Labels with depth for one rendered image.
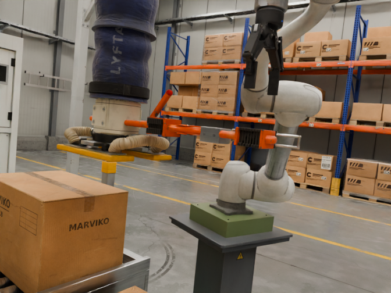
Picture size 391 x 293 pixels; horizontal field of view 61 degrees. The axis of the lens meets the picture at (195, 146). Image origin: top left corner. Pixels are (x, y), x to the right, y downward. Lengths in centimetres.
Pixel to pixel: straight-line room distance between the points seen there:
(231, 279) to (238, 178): 54
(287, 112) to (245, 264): 91
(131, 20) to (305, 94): 71
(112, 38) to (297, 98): 73
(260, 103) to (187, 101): 877
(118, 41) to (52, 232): 76
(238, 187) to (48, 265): 96
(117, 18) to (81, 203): 74
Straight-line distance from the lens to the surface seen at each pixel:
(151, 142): 119
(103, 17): 129
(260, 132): 88
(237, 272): 192
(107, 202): 153
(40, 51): 1153
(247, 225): 178
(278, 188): 177
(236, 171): 179
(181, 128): 104
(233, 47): 950
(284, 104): 137
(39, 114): 1145
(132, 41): 125
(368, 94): 952
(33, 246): 149
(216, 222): 174
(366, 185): 810
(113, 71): 123
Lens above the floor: 129
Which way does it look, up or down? 4 degrees down
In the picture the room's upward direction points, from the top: 6 degrees clockwise
